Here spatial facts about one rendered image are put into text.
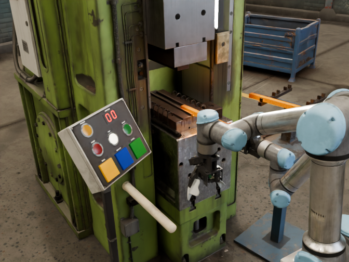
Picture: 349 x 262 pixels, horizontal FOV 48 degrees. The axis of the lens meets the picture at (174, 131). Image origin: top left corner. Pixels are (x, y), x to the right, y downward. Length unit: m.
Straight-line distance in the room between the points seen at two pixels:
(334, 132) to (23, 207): 2.67
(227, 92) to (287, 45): 3.27
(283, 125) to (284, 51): 4.35
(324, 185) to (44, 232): 2.25
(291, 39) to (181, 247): 3.74
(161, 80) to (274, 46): 3.34
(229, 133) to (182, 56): 0.73
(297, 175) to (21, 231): 2.08
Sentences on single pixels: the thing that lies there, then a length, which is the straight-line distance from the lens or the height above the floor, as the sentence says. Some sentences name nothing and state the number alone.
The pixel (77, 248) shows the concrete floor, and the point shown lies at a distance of 2.80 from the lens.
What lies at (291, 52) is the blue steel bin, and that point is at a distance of 5.57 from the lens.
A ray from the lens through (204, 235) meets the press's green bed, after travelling 2.55.
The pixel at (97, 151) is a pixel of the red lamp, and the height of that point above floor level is 1.09.
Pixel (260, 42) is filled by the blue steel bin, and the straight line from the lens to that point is 5.75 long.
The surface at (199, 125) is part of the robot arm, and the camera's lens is 1.36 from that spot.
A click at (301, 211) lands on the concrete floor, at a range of 3.09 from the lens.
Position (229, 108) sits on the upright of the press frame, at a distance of 2.44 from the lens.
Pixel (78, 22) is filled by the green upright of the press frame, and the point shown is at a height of 1.45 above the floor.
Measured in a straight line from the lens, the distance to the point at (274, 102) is 2.17.
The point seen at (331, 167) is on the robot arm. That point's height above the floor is 1.31.
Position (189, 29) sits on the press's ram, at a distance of 1.92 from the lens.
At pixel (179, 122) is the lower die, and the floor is 0.97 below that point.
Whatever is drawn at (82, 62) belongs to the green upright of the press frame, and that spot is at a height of 1.23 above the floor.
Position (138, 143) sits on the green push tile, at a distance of 1.74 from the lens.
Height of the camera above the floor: 1.84
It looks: 27 degrees down
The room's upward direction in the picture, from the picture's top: 2 degrees counter-clockwise
